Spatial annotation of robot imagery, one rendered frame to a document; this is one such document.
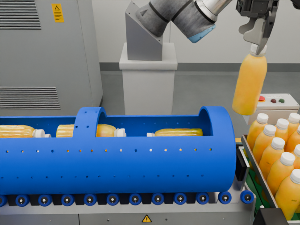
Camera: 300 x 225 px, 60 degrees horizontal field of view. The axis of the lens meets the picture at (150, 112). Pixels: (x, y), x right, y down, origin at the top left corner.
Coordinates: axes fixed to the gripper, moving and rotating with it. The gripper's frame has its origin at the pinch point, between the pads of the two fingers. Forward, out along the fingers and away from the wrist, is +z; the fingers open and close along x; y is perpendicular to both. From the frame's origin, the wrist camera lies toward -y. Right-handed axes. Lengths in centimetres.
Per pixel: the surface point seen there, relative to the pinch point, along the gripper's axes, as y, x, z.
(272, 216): -9.8, 19.5, 44.3
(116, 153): 36.8, 16.2, 27.1
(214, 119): 9.0, 4.8, 21.1
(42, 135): 66, 3, 33
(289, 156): -16.6, 4.4, 33.4
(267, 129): -13.3, -8.9, 33.1
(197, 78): -15, -261, 136
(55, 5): 117, -140, 21
